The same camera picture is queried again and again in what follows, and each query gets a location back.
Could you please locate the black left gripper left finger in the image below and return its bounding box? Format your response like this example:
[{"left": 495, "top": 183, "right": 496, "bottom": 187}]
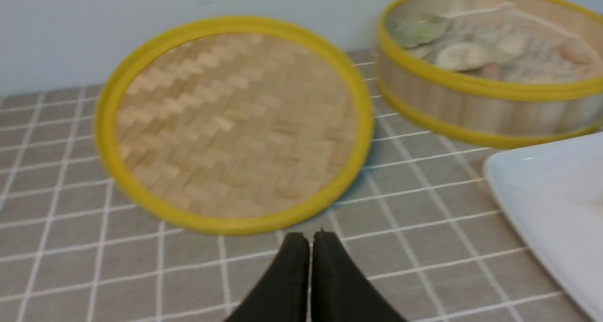
[{"left": 226, "top": 232, "right": 310, "bottom": 322}]

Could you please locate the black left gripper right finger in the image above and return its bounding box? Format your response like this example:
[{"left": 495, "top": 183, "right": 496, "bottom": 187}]
[{"left": 311, "top": 231, "right": 406, "bottom": 322}]

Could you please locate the white square plate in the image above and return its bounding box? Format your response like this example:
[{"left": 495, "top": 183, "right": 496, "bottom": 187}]
[{"left": 482, "top": 132, "right": 603, "bottom": 322}]

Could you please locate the grey checked tablecloth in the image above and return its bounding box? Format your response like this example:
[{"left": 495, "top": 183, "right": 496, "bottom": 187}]
[{"left": 0, "top": 49, "right": 603, "bottom": 322}]

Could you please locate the woven bamboo steamer lid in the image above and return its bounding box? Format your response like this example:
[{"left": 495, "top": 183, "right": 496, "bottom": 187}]
[{"left": 94, "top": 16, "right": 375, "bottom": 235}]

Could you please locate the white dumpling centre left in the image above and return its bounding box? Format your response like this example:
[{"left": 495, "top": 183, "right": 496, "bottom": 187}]
[{"left": 433, "top": 42, "right": 493, "bottom": 72}]

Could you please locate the white dumpling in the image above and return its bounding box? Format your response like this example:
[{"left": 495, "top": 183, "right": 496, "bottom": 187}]
[
  {"left": 433, "top": 42, "right": 493, "bottom": 72},
  {"left": 495, "top": 33, "right": 529, "bottom": 57}
]

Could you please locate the bamboo steamer basket yellow rim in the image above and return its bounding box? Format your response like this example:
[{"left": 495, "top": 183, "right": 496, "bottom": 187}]
[{"left": 376, "top": 0, "right": 602, "bottom": 149}]

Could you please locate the pink dumpling centre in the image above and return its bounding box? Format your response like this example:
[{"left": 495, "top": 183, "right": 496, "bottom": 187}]
[{"left": 478, "top": 62, "right": 505, "bottom": 81}]

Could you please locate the pink dumpling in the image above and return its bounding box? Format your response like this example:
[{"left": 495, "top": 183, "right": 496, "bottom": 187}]
[
  {"left": 558, "top": 42, "right": 594, "bottom": 65},
  {"left": 478, "top": 62, "right": 505, "bottom": 81}
]

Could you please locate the green dumpling back left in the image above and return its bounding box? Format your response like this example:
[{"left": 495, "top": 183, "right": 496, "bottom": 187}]
[{"left": 385, "top": 14, "right": 454, "bottom": 49}]

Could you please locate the white dumpling centre back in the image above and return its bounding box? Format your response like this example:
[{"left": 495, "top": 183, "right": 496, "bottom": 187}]
[{"left": 495, "top": 33, "right": 529, "bottom": 57}]

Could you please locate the pink dumpling right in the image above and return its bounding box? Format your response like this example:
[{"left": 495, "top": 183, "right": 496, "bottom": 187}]
[{"left": 558, "top": 42, "right": 594, "bottom": 65}]

